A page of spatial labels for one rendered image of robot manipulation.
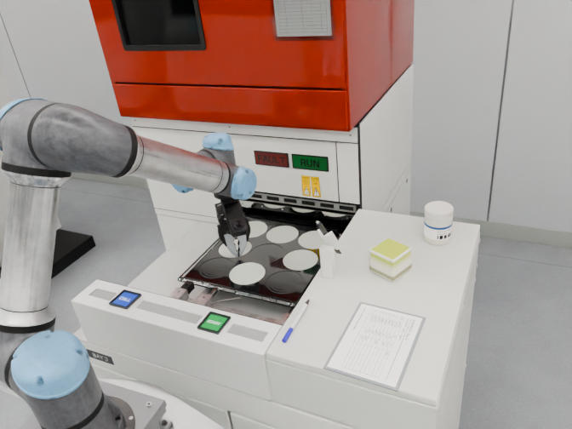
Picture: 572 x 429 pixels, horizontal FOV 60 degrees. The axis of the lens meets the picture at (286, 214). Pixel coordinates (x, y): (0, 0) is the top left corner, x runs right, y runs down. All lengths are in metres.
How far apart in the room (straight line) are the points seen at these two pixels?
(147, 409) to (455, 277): 0.74
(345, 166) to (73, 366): 0.90
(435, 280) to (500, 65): 1.77
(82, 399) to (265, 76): 0.90
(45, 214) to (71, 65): 3.28
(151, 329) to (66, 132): 0.54
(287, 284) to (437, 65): 1.82
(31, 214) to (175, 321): 0.41
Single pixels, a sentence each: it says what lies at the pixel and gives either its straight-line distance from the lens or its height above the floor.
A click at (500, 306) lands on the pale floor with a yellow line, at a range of 2.71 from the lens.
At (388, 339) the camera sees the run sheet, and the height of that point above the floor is 0.97.
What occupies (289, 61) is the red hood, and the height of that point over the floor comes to 1.41.
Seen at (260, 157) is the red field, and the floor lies 1.10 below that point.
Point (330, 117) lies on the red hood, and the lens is 1.37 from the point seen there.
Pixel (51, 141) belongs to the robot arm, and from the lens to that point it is 0.90.
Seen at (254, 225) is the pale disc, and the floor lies 0.90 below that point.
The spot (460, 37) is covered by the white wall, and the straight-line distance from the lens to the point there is 2.81.
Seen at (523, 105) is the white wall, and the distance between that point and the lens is 2.88.
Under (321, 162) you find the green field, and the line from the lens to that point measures 1.48.
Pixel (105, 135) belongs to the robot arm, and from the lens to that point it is 0.89.
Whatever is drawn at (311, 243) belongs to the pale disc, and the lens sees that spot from 1.48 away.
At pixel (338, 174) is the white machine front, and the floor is 1.07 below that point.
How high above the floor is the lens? 1.71
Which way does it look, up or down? 30 degrees down
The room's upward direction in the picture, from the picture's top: 7 degrees counter-clockwise
